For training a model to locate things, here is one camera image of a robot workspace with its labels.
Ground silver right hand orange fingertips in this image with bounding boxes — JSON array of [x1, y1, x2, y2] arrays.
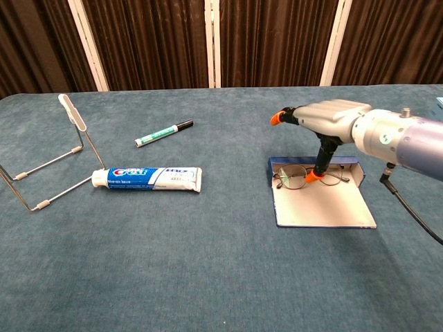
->
[[270, 99, 373, 183]]

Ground round wire-frame eyeglasses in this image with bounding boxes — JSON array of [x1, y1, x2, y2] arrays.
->
[[273, 164, 350, 191]]

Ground blue glasses case white lining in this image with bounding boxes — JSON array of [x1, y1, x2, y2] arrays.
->
[[268, 156, 377, 229]]

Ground brown curtain panel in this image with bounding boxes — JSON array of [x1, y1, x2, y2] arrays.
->
[[332, 0, 443, 86], [219, 0, 338, 88], [0, 0, 96, 100], [82, 0, 210, 91]]

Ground green white marker black cap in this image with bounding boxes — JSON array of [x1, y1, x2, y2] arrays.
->
[[134, 119, 195, 149]]

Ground blue tablecloth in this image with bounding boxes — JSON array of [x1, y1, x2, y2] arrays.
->
[[0, 84, 443, 332]]

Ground Crest toothpaste tube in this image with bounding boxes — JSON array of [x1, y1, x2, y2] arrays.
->
[[91, 166, 203, 193]]

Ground white frame post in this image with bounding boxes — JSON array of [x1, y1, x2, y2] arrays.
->
[[67, 0, 110, 92], [204, 0, 222, 89], [319, 0, 353, 86]]

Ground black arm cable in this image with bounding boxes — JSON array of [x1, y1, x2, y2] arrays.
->
[[379, 162, 443, 245]]

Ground metal wire display stand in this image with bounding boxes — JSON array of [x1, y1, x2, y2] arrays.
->
[[0, 93, 107, 212]]

